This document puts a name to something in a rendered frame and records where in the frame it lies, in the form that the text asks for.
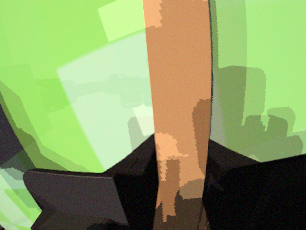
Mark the long brown wooden rail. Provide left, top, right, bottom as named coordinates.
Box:
left=142, top=0, right=212, bottom=230

